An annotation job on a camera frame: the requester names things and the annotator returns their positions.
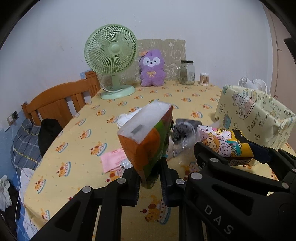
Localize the blue plaid bedding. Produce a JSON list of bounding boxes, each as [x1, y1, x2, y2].
[[11, 119, 42, 176]]

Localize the green desk fan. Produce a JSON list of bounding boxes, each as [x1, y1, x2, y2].
[[84, 24, 137, 100]]

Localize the grey knitted pouch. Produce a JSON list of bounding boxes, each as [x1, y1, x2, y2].
[[171, 118, 202, 144]]

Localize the yellow cartoon tablecloth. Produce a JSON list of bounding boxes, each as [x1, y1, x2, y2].
[[23, 80, 296, 241]]

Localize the cotton swab container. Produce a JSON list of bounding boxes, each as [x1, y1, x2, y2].
[[200, 73, 209, 86]]

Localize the orange green tissue pack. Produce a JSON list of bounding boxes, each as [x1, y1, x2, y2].
[[117, 100, 173, 189]]

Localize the white towel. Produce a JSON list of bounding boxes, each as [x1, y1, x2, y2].
[[116, 108, 142, 128]]

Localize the purple plush bunny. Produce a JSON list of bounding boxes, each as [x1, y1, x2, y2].
[[139, 49, 166, 87]]

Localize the clear plastic packet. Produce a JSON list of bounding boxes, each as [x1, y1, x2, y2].
[[165, 133, 201, 161]]

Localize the beige cartoon cardboard panel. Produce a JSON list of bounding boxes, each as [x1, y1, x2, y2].
[[101, 38, 186, 87]]

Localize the white standing fan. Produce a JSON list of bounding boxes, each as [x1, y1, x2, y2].
[[238, 77, 270, 94]]

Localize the glass jar with lid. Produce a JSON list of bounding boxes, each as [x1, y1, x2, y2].
[[179, 60, 195, 85]]

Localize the black cloth on chair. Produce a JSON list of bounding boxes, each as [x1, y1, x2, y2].
[[38, 118, 63, 157]]

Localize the white clothes on bed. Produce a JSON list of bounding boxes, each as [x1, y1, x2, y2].
[[0, 167, 39, 240]]

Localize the cartoon character yellow box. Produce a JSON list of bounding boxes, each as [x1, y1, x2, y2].
[[197, 125, 254, 166]]

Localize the yellow cartoon storage box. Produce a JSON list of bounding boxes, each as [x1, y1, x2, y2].
[[215, 85, 295, 150]]

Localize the wall power socket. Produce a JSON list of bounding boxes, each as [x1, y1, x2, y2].
[[7, 111, 19, 126]]

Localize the wooden chair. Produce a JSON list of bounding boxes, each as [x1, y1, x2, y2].
[[22, 71, 100, 127]]

